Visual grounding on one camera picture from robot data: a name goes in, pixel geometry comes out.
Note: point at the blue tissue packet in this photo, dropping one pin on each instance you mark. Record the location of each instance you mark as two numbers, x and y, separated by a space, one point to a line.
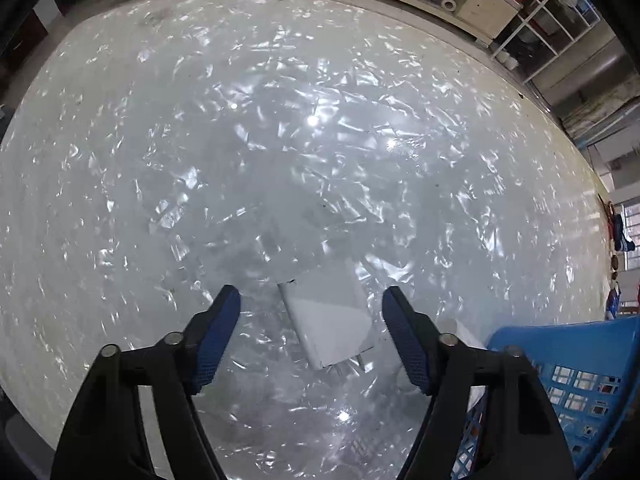
613 301

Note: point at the grey metal duct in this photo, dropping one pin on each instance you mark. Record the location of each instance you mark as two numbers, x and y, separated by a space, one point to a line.
580 77

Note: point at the blue plastic basket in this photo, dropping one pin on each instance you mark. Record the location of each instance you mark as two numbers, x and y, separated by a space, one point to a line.
590 340

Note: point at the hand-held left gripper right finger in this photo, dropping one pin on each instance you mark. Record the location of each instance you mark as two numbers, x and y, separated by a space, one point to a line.
407 340

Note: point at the white paper roll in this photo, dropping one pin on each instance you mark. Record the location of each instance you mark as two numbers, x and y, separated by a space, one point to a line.
450 3

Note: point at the white power adapter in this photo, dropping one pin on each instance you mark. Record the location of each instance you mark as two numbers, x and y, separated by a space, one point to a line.
325 320

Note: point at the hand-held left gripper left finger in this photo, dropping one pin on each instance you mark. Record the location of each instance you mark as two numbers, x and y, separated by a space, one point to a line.
215 340

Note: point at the white metal rack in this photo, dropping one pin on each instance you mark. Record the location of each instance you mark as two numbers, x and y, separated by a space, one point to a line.
545 15

